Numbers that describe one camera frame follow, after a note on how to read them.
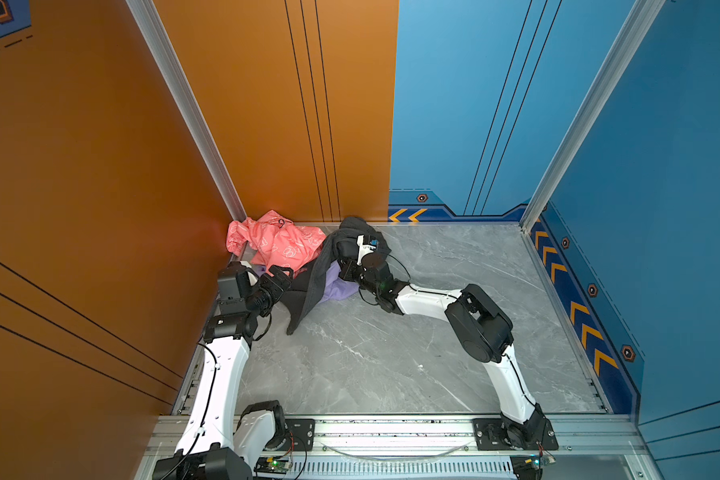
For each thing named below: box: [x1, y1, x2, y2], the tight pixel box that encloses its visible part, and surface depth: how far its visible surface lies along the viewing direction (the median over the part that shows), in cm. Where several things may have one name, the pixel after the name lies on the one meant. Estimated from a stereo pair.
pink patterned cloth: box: [226, 209, 327, 273], surface depth 101 cm
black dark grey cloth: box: [282, 217, 392, 335], surface depth 94 cm
